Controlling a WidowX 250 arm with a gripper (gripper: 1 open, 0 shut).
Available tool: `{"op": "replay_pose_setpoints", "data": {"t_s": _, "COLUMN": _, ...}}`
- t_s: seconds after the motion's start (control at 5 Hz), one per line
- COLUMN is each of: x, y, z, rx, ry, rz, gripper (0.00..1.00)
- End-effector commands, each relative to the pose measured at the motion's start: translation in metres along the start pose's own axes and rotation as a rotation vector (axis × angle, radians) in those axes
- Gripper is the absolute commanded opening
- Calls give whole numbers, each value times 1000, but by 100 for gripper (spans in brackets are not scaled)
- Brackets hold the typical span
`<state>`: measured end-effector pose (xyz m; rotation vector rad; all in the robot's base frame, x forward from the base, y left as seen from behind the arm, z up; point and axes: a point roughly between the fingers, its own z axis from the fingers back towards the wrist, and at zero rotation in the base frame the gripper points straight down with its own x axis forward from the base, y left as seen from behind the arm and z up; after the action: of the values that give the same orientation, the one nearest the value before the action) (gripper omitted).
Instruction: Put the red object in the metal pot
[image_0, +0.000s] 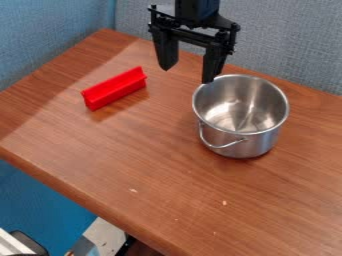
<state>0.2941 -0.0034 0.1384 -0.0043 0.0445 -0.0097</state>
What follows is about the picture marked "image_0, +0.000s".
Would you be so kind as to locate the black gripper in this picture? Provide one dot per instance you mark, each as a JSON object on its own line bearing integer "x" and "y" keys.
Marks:
{"x": 192, "y": 21}

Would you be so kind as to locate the white grey object under table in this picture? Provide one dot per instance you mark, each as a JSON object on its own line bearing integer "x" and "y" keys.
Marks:
{"x": 101, "y": 240}

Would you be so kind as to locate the red plastic block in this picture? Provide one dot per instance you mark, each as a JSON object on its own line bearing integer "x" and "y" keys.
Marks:
{"x": 112, "y": 89}

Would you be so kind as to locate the black white object bottom left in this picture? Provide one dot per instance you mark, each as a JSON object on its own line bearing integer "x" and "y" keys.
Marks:
{"x": 17, "y": 244}

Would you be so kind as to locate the stainless steel pot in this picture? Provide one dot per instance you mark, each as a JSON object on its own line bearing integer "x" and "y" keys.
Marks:
{"x": 240, "y": 110}

